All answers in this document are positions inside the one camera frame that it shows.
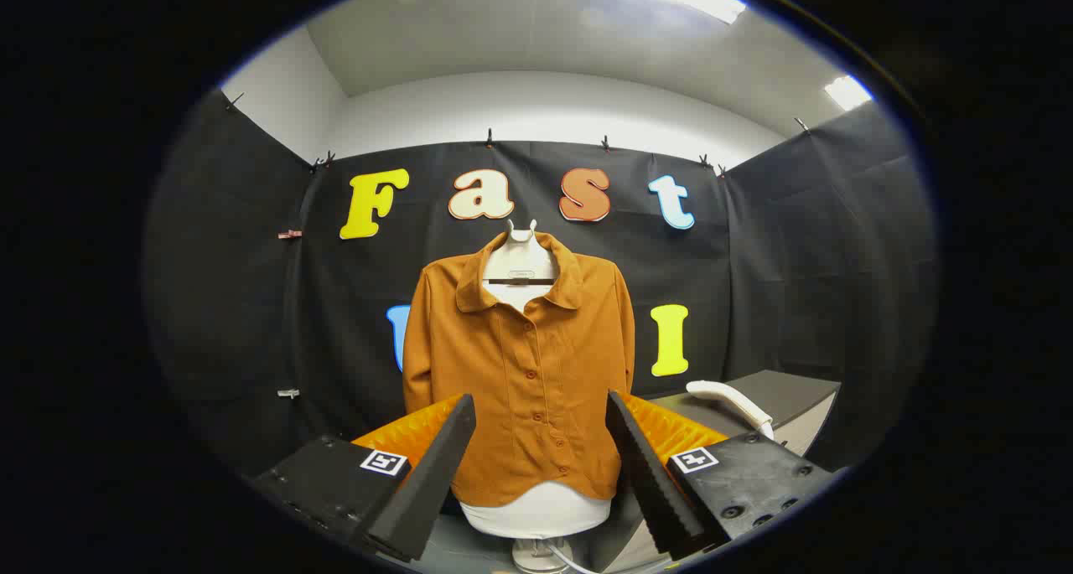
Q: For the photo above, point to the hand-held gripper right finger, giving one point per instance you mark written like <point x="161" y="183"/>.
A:
<point x="654" y="482"/>

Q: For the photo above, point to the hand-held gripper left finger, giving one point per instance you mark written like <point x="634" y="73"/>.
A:
<point x="427" y="482"/>

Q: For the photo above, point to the orange button-up shirt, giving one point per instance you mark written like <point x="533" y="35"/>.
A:
<point x="536" y="373"/>

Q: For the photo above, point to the grey table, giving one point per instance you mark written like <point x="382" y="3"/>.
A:
<point x="788" y="390"/>

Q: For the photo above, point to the black backdrop cloth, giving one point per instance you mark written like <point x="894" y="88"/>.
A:
<point x="754" y="264"/>

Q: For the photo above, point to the small ceiling light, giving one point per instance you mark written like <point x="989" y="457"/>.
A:
<point x="847" y="92"/>

